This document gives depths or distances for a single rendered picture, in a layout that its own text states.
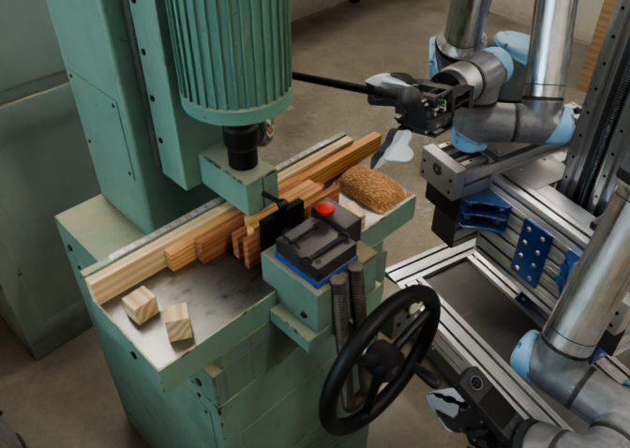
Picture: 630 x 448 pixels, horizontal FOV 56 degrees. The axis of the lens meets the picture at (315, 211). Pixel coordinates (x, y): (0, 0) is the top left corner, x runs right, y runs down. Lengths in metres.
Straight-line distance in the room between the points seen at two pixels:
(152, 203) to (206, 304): 0.30
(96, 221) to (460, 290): 1.16
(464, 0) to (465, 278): 0.99
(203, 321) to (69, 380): 1.20
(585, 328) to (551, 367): 0.08
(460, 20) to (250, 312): 0.78
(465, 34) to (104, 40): 0.77
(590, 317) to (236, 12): 0.65
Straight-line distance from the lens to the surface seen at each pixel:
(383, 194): 1.16
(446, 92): 0.99
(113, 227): 1.33
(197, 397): 1.17
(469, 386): 0.97
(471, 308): 1.95
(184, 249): 1.04
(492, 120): 1.18
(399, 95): 0.89
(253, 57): 0.86
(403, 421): 1.92
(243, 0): 0.82
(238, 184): 1.01
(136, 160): 1.15
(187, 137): 1.06
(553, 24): 1.21
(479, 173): 1.57
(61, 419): 2.05
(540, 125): 1.20
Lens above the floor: 1.63
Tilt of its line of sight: 40 degrees down
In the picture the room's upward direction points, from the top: straight up
